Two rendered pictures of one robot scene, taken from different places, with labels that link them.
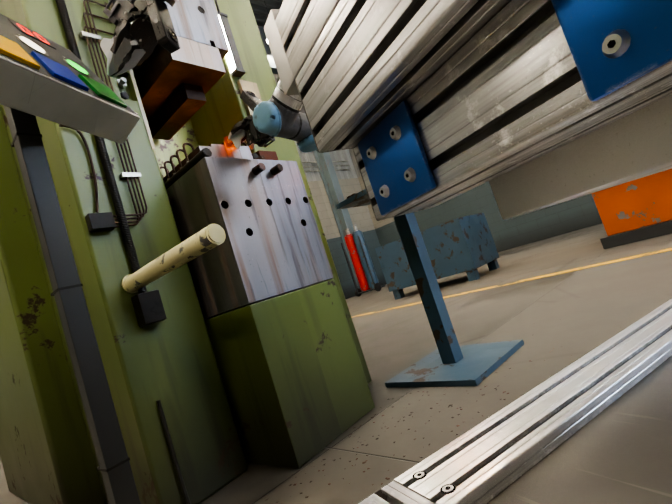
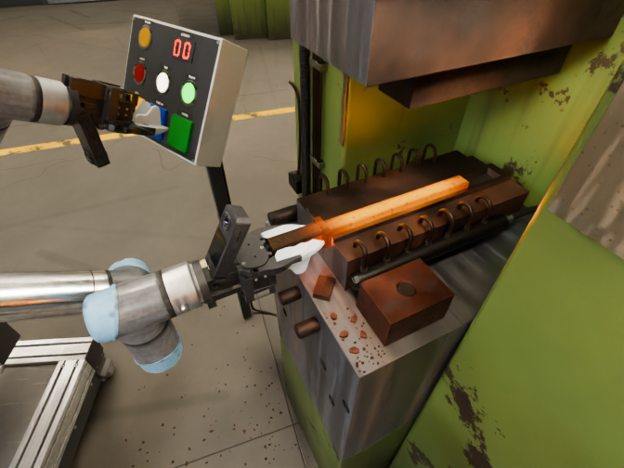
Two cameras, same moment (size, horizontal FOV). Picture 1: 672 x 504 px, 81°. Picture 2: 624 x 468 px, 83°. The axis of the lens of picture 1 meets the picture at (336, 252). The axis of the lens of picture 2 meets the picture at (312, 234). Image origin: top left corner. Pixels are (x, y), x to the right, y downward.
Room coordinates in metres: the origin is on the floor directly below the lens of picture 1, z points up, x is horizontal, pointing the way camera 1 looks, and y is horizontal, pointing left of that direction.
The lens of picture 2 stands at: (1.43, -0.20, 1.42)
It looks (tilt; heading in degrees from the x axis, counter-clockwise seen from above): 44 degrees down; 114
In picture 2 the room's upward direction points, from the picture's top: straight up
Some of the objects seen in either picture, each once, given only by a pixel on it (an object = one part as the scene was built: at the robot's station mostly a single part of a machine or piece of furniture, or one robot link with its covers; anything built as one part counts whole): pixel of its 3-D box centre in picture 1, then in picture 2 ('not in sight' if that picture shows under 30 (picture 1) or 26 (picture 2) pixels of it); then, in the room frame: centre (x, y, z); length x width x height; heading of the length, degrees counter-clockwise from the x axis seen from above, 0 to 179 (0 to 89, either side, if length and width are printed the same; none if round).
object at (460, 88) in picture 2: (175, 113); (478, 60); (1.43, 0.41, 1.24); 0.30 x 0.07 x 0.06; 50
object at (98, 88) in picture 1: (102, 93); (181, 134); (0.83, 0.38, 1.01); 0.07 x 0.05 x 0.07; 165
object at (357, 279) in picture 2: not in sight; (433, 249); (1.45, 0.30, 0.96); 0.34 x 0.03 x 0.03; 50
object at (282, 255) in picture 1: (228, 248); (406, 300); (1.43, 0.37, 0.69); 0.56 x 0.38 x 0.45; 50
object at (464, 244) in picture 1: (437, 257); not in sight; (5.09, -1.22, 0.36); 1.21 x 0.81 x 0.72; 49
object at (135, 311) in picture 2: not in sight; (132, 307); (1.06, -0.03, 0.98); 0.11 x 0.08 x 0.09; 50
